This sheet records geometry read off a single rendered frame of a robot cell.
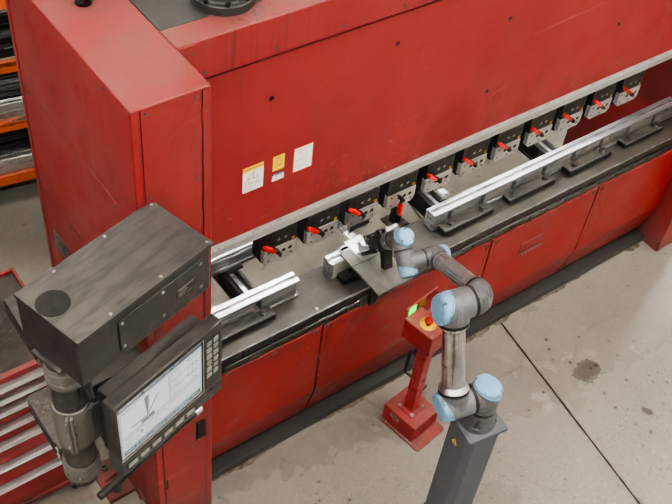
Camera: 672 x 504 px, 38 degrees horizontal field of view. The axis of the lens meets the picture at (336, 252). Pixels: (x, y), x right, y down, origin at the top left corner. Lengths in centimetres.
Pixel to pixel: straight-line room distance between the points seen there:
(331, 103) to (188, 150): 75
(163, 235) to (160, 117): 34
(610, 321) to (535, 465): 107
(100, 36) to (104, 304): 78
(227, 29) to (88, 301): 90
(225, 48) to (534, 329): 289
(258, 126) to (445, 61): 82
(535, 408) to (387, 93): 206
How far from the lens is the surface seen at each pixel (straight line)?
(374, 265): 405
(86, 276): 270
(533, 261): 508
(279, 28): 305
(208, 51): 294
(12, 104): 520
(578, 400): 512
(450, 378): 363
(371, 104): 355
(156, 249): 276
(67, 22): 299
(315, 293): 408
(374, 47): 339
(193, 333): 300
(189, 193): 294
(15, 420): 394
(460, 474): 410
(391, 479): 463
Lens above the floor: 394
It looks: 46 degrees down
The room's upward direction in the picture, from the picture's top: 8 degrees clockwise
